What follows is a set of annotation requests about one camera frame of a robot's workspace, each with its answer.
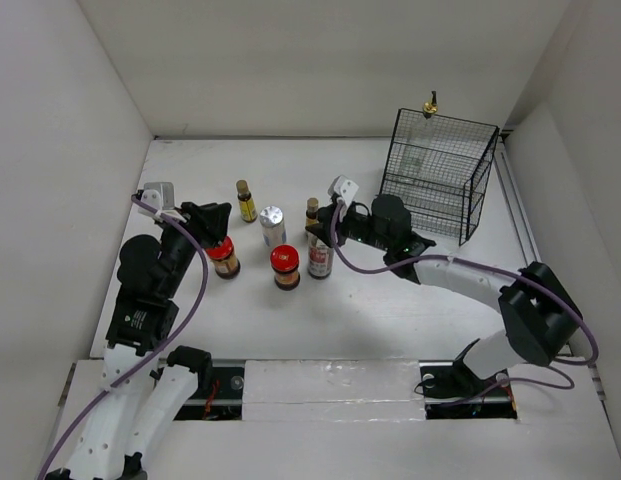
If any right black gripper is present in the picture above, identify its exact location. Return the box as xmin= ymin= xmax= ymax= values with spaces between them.
xmin=306 ymin=201 xmax=392 ymax=252

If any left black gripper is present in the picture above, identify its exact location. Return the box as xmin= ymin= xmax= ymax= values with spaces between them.
xmin=157 ymin=200 xmax=231 ymax=296

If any small yellow label bottle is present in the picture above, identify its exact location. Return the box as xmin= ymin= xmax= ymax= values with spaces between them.
xmin=305 ymin=197 xmax=319 ymax=227
xmin=236 ymin=179 xmax=257 ymax=223

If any black cap sauce bottle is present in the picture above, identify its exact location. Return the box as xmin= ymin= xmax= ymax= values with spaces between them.
xmin=307 ymin=234 xmax=334 ymax=280

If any silver lid spice shaker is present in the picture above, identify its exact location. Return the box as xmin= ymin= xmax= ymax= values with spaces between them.
xmin=258 ymin=205 xmax=287 ymax=249

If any red lid jar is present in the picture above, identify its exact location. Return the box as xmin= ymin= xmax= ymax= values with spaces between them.
xmin=205 ymin=236 xmax=241 ymax=280
xmin=270 ymin=244 xmax=300 ymax=291

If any clear glass pourer bottle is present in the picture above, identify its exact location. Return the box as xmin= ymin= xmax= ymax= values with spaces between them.
xmin=400 ymin=90 xmax=438 ymax=178

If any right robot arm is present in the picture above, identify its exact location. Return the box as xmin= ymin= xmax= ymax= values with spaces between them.
xmin=305 ymin=194 xmax=585 ymax=404

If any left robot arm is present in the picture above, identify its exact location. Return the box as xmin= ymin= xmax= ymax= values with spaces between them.
xmin=38 ymin=193 xmax=231 ymax=479

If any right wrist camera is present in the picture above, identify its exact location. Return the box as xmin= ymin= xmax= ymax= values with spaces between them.
xmin=328 ymin=175 xmax=359 ymax=206

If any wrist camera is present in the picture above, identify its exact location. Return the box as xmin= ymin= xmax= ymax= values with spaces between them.
xmin=328 ymin=175 xmax=359 ymax=206
xmin=137 ymin=181 xmax=175 ymax=211

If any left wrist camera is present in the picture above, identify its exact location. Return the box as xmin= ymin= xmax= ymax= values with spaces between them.
xmin=137 ymin=181 xmax=175 ymax=211

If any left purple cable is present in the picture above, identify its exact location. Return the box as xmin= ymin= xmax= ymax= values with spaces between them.
xmin=37 ymin=194 xmax=211 ymax=479

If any purple cable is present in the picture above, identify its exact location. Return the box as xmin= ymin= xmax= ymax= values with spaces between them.
xmin=329 ymin=199 xmax=600 ymax=406
xmin=37 ymin=194 xmax=211 ymax=479

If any black wire rack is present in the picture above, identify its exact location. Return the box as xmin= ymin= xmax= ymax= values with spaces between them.
xmin=379 ymin=108 xmax=500 ymax=245

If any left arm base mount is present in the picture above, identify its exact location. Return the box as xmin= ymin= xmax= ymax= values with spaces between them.
xmin=150 ymin=346 xmax=245 ymax=421

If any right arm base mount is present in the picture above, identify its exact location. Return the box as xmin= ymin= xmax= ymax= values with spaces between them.
xmin=413 ymin=361 xmax=518 ymax=420

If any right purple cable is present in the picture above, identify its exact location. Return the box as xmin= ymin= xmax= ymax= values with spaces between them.
xmin=329 ymin=199 xmax=600 ymax=406

